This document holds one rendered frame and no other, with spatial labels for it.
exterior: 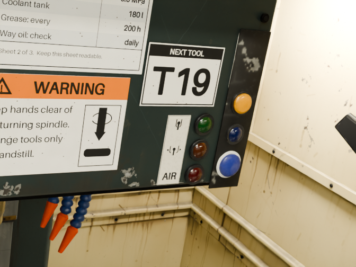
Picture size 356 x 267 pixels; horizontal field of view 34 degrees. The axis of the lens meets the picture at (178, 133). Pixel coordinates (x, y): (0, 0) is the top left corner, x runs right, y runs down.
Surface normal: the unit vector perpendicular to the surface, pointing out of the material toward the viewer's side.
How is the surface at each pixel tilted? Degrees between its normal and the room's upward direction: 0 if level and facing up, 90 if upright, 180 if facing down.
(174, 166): 90
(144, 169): 90
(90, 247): 90
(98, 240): 90
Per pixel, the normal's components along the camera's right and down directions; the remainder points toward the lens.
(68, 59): 0.50, 0.35
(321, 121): -0.85, 0.02
